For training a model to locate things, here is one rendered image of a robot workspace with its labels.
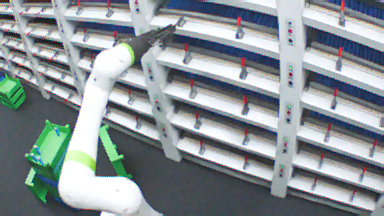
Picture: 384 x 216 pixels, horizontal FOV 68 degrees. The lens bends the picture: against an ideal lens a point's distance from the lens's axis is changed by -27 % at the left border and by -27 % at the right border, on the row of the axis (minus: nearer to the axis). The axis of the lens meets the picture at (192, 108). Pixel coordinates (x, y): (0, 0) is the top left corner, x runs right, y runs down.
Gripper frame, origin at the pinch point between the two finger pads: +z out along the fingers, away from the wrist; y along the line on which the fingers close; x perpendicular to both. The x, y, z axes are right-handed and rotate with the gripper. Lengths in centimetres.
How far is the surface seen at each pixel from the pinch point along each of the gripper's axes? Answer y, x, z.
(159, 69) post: -15.9, -28.4, 13.4
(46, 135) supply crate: -73, -63, -31
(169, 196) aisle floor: -7, -98, 1
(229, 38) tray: 23.1, -1.6, 7.2
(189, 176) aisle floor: -5, -95, 18
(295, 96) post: 52, -20, 10
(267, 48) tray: 39.2, -1.5, 7.4
